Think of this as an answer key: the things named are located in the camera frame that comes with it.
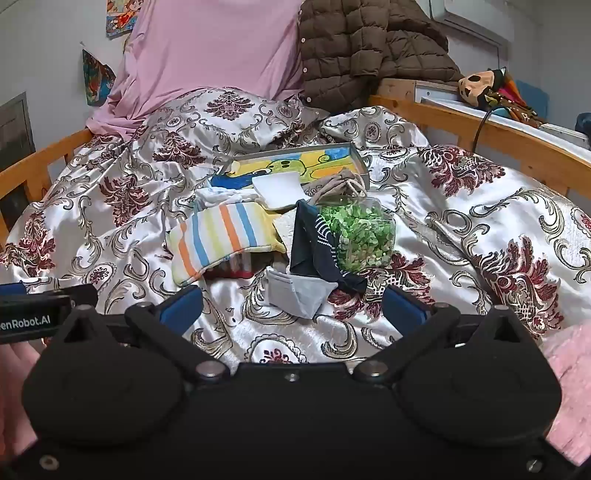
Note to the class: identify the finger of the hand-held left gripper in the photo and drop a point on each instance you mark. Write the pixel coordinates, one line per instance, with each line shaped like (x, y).
(83, 295)

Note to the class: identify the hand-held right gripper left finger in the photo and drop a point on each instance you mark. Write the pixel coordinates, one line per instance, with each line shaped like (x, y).
(180, 307)

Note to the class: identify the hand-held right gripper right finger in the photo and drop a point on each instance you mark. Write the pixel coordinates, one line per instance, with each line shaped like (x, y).
(405, 307)

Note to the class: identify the grey sock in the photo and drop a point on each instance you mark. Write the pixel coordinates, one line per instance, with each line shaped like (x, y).
(300, 293)

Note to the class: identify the white mesh cloth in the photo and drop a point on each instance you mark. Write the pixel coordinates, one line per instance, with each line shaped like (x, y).
(277, 191)

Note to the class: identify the grey tray with cartoon print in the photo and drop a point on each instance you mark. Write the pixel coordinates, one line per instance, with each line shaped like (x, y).
(323, 161)

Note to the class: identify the person's left hand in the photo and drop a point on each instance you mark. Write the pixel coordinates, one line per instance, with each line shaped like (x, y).
(14, 369)

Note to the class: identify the green leaf print pouch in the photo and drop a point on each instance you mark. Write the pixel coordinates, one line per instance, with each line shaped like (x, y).
(364, 235)

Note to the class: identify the colourful striped sock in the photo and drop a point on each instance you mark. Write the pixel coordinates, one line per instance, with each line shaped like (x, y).
(221, 235)

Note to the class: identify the floral satin bedspread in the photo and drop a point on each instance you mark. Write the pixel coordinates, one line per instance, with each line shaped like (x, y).
(461, 230)

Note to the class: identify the navy sock with white dots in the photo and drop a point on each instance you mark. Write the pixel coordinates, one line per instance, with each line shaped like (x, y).
(314, 249)

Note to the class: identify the pink fleece clothing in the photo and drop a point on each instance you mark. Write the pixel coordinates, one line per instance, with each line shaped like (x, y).
(568, 369)

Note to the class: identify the floral satin pillow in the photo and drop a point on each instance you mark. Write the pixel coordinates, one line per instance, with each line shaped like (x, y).
(221, 110)

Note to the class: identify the colourful hanging paper bag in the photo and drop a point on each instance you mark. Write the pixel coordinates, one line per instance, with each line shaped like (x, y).
(97, 78)

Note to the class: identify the tan spotted plush doll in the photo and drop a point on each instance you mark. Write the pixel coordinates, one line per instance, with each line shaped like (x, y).
(478, 87)

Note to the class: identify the white foam board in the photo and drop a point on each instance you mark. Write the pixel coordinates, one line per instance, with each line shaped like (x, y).
(558, 131)

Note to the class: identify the blue cushion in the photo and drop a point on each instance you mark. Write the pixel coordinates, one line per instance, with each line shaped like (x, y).
(535, 99)

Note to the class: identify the dark teal cloth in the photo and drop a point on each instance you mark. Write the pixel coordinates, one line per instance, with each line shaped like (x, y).
(584, 131)

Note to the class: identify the pink hanging cloth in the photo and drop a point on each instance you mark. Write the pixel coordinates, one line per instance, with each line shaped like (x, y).
(207, 50)

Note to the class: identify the brown quilted jacket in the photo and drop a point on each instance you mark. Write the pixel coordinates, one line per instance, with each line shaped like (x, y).
(369, 46)

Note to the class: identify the white air conditioner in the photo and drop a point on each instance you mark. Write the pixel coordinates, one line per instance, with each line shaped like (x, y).
(480, 21)

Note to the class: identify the grey wall panel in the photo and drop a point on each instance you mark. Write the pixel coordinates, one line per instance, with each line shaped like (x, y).
(16, 134)

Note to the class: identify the wooden bed frame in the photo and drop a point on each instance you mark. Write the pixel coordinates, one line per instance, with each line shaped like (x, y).
(517, 143)

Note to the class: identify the colourful cartoon wall poster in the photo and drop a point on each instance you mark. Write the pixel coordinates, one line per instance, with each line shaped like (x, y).
(121, 18)

